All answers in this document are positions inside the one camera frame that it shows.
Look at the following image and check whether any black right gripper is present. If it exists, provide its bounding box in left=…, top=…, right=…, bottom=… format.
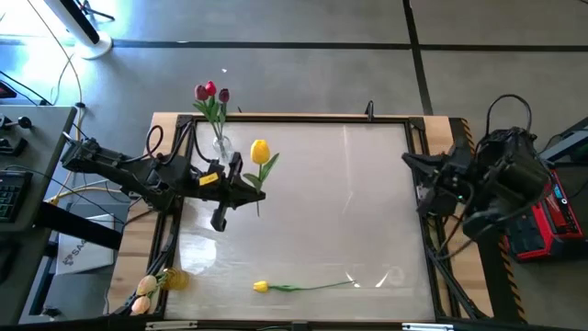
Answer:
left=401, top=132, right=481, bottom=206

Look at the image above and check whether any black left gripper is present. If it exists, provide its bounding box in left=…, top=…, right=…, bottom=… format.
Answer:
left=175, top=152, right=267, bottom=233

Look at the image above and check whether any yellow artificial tulip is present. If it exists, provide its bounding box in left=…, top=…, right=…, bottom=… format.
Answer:
left=252, top=279, right=356, bottom=294
left=242, top=138, right=281, bottom=218

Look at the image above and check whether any amber glass vase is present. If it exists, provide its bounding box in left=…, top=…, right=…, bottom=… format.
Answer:
left=160, top=268, right=191, bottom=291

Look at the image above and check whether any dull red artificial tulip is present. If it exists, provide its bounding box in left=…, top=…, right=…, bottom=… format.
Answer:
left=192, top=84, right=227, bottom=155

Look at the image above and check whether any bright red artificial tulip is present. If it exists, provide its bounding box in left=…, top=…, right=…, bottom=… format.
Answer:
left=204, top=80, right=227, bottom=155

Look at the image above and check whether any pale peach artificial tulip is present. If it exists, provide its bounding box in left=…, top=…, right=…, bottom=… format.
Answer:
left=136, top=270, right=171, bottom=297
left=130, top=280, right=169, bottom=316

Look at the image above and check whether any clear glass vase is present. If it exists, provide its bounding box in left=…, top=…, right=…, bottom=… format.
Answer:
left=212, top=134, right=236, bottom=163

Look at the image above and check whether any black yellow hazard tape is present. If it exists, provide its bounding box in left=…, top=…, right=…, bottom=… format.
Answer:
left=460, top=118, right=528, bottom=324

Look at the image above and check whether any red and black power unit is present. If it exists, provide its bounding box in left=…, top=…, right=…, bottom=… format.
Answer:
left=504, top=169, right=585, bottom=263

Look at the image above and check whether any dark grey case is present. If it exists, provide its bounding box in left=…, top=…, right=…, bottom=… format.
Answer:
left=539, top=117, right=588, bottom=162

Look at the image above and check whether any white printed box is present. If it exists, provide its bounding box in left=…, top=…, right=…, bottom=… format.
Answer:
left=54, top=211, right=117, bottom=277

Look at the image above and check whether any black diagonal beam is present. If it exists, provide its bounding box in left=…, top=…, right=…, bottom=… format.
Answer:
left=35, top=201, right=124, bottom=252

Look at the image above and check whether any grey side desk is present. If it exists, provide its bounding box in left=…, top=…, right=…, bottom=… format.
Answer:
left=0, top=104, right=78, bottom=325

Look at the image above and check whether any white black tower fan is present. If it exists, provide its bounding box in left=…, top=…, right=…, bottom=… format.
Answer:
left=44, top=0, right=114, bottom=61

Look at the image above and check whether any black desk knob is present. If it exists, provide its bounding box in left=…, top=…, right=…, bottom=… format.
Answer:
left=0, top=114, right=33, bottom=131

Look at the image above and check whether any black backlit keyboard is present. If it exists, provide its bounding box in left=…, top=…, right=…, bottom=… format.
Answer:
left=0, top=169, right=32, bottom=224

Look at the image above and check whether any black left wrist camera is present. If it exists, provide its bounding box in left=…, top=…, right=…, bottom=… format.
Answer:
left=197, top=170, right=222, bottom=188

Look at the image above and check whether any black aluminium table frame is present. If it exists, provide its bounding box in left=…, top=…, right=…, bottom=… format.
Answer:
left=109, top=112, right=495, bottom=331

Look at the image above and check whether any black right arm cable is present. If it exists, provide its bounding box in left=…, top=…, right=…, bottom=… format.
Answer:
left=484, top=93, right=534, bottom=137

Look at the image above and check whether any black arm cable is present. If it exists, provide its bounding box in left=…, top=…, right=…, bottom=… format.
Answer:
left=484, top=93, right=534, bottom=137
left=144, top=123, right=217, bottom=166

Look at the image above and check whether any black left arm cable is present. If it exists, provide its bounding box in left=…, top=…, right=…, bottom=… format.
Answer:
left=144, top=123, right=217, bottom=166

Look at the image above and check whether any silver metal bracket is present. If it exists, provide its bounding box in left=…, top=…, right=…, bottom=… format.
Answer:
left=401, top=322, right=455, bottom=331
left=145, top=320, right=199, bottom=331

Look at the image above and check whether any yellow floor cable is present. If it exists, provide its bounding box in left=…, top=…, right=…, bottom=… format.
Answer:
left=25, top=0, right=125, bottom=206

